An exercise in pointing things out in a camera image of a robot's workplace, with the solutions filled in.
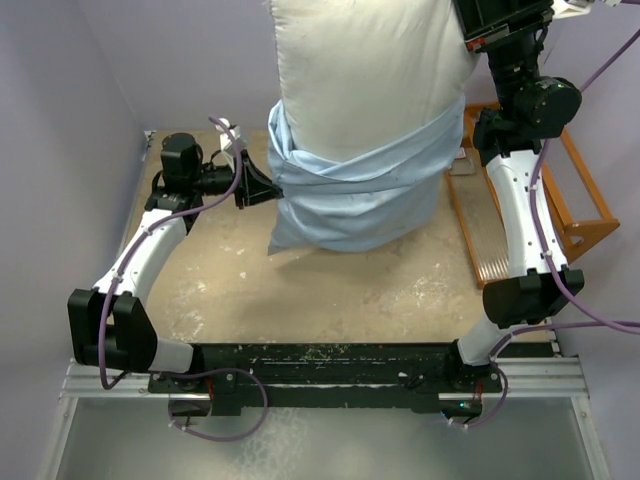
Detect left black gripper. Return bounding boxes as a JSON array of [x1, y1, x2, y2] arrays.
[[190, 149, 284, 210]]

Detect aluminium extrusion frame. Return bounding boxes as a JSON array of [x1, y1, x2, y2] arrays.
[[51, 338, 610, 479]]

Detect small clear plastic box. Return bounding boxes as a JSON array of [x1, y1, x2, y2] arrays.
[[449, 148, 475, 176]]

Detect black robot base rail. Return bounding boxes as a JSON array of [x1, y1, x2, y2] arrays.
[[149, 343, 502, 416]]

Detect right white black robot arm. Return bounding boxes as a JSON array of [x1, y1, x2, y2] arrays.
[[444, 0, 584, 391]]

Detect white pillow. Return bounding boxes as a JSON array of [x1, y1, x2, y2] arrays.
[[268, 1, 477, 161]]

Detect light blue pillowcase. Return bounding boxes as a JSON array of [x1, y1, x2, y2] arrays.
[[267, 97, 465, 255]]

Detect orange wooden tiered rack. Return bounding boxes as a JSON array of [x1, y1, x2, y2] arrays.
[[445, 102, 620, 289]]

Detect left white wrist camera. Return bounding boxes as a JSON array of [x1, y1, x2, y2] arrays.
[[215, 118, 249, 169]]

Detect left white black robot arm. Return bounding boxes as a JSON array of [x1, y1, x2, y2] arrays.
[[67, 125, 282, 392]]

